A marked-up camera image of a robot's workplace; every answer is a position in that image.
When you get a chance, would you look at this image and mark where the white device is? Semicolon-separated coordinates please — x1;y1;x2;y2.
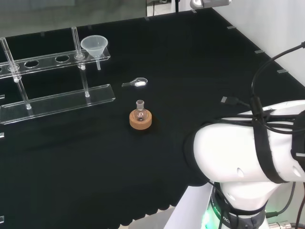
190;0;233;9

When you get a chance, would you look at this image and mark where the cork ring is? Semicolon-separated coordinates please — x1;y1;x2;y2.
129;109;153;131

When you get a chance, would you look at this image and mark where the black looping cable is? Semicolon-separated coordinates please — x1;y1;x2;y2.
251;41;305;115

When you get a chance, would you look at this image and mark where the translucent plastic funnel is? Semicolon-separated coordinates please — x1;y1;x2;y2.
80;35;109;71

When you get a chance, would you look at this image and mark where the black bench cloth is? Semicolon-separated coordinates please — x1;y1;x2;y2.
0;7;305;227

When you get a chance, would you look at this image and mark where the small glass round-bottom flask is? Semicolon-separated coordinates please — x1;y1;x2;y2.
134;100;147;122

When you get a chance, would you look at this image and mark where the black cable with plug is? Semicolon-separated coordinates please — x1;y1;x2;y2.
221;96;254;111

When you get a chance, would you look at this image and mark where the clear acrylic funnel stand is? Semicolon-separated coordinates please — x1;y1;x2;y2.
0;26;116;125

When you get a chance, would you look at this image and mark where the glass weighing funnel with powder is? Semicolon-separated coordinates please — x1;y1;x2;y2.
122;77;148;88

